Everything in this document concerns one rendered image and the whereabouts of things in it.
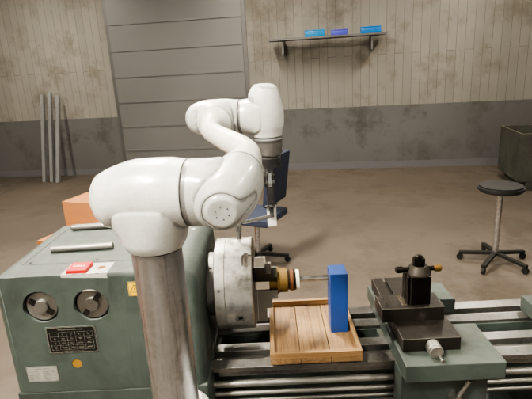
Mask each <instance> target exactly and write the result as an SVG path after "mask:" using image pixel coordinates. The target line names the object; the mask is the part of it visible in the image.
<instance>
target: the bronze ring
mask: <svg viewBox="0 0 532 399"><path fill-rule="evenodd" d="M276 268H277V281H269V287H270V290H275V289H278V294H279V293H280V292H288V290H291V291H294V290H296V276H295V269H294V268H289V270H287V268H279V267H276Z"/></svg>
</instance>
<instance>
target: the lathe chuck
mask: <svg viewBox="0 0 532 399"><path fill-rule="evenodd" d="M235 238H236V237H228V238H227V239H226V243H225V249H224V293H225V304H226V318H227V322H228V326H229V328H230V329H247V328H256V326H257V321H256V303H255V290H256V289H257V282H254V279H253V269H252V265H248V267H247V268H244V265H243V266H242V256H244V254H248V256H252V258H255V251H254V243H253V237H241V238H243V239H241V240H235ZM237 316H244V317H245V318H246V319H245V321H237V320H236V317H237Z"/></svg>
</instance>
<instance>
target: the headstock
mask: <svg viewBox="0 0 532 399"><path fill-rule="evenodd" d="M192 228H195V229H194V230H192ZM101 242H113V243H114V248H113V249H95V250H83V251H70V252H58V253H51V251H50V247H51V246H52V245H76V244H89V243H101ZM214 248H215V237H214V231H213V229H211V228H208V227H206V226H191V227H189V228H188V236H187V239H186V241H185V243H184V245H183V246H182V249H183V256H184V270H185V277H186V284H187V292H188V305H189V313H190V320H191V327H192V341H193V348H194V356H195V363H196V377H197V384H198V385H201V384H204V383H205V382H206V381H207V380H208V375H209V370H210V366H211V358H212V354H213V350H214V345H215V337H216V333H217V328H218V324H217V321H216V316H215V315H214V316H211V315H210V314H209V310H208V306H207V292H206V265H207V255H208V253H209V252H214ZM90 261H92V262H93V263H108V262H115V263H114V265H113V266H111V268H110V269H109V270H108V272H107V278H61V276H60V275H61V274H62V273H63V272H64V271H65V270H66V269H67V268H68V267H69V266H70V265H71V264H73V263H74V262H90ZM201 281H202V282H201ZM202 288H203V289H202ZM88 289H91V290H95V291H83V290H88ZM201 289H202V290H201ZM203 294H204V295H203ZM202 295H203V296H202ZM203 303H204V304H203ZM204 306H206V309H205V307H204ZM0 309H1V312H2V318H3V321H4V326H5V329H6V335H7V338H8V342H9V348H10V351H11V355H12V359H13V365H14V368H15V372H16V376H17V381H18V385H19V389H20V391H21V392H22V393H36V392H53V391H71V390H104V389H121V388H139V387H150V376H149V371H148V365H147V359H146V349H145V343H144V337H143V327H142V322H141V319H140V313H139V304H138V298H137V292H136V286H135V276H134V270H133V264H132V259H131V254H130V253H129V252H128V251H127V250H126V249H125V248H124V247H123V245H122V243H121V241H120V239H119V238H118V237H117V235H116V233H115V231H114V230H113V228H104V229H91V230H72V229H71V226H64V227H62V228H61V229H59V230H58V231H56V232H55V233H54V234H52V235H51V236H50V237H49V238H48V239H46V240H45V241H43V242H42V243H41V244H40V245H38V246H37V247H35V249H33V250H32V251H31V252H30V253H28V254H27V255H25V256H24V257H23V258H21V259H20V260H19V261H18V262H17V263H15V264H14V265H13V266H11V267H10V268H8V269H7V270H6V271H4V272H3V273H2V274H1V275H0ZM205 318H206V319H205ZM204 322H205V323H204ZM207 341H209V342H207ZM211 344H212V346H211ZM210 347H211V348H210ZM209 348H210V349H212V350H210V349H209ZM208 349H209V350H208ZM211 352H212V353H211ZM208 354H210V355H211V356H210V355H208Z"/></svg>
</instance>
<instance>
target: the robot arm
mask: <svg viewBox="0 0 532 399"><path fill-rule="evenodd" d="M186 124H187V126H188V127H189V129H190V130H191V131H192V132H194V133H196V134H197V135H202V136H203V137H204V138H205V139H206V140H207V141H208V142H209V143H211V144H212V145H214V146H216V147H218V148H219V149H220V150H222V151H224V152H225V153H226V155H224V156H223V157H216V158H176V157H158V158H138V159H133V160H130V161H125V162H123V163H120V164H118V165H114V166H113V167H111V168H108V169H106V170H105V171H103V172H101V173H99V174H98V175H96V176H95V178H94V179H93V182H92V184H91V186H90V190H89V205H90V208H91V210H92V212H93V215H94V217H95V218H96V219H97V220H98V221H99V222H100V223H102V224H103V225H104V226H106V227H108V228H113V230H114V231H115V233H116V235H117V237H118V238H119V239H120V241H121V243H122V245H123V247H124V248H125V249H126V250H127V251H128V252H129V253H130V254H131V259H132V264H133V270H134V276H135V286H136V292H137V298H138V304H139V313H140V319H141V322H142V332H143V337H144V343H145V349H146V359H147V365H148V371H149V376H150V387H151V392H152V398H153V399H209V398H208V397H207V395H205V394H204V393H203V392H201V391H200V390H198V384H197V377H196V363H195V356H194V348H193V341H192V327H191V320H190V313H189V305H188V292H187V284H186V277H185V270H184V256H183V249H182V246H183V245H184V243H185V241H186V239H187V236H188V228H189V227H190V226H206V227H208V228H211V229H214V230H229V229H232V228H234V227H235V226H238V225H239V224H241V223H242V222H244V221H245V220H246V219H247V218H248V217H249V216H250V214H251V213H252V212H253V210H254V209H255V207H256V205H257V203H258V201H259V199H260V195H261V193H262V190H263V186H265V187H266V189H267V201H268V202H267V205H265V208H267V215H272V218H269V219H268V227H270V226H277V219H276V204H277V202H275V186H276V171H273V169H274V168H279V167H280V166H281V155H280V154H281V153H282V145H283V136H282V135H283V125H284V112H283V102H282V97H281V94H280V91H279V89H278V87H277V86H276V85H273V84H270V83H260V84H255V85H253V87H252V88H251V90H250V91H249V98H248V99H243V100H233V99H213V100H205V101H199V102H197V103H195V104H193V105H191V106H190V107H189V109H188V111H187V112H186ZM242 134H250V135H253V140H252V139H250V138H248V137H246V136H244V135H242ZM263 169H266V172H264V170H263Z"/></svg>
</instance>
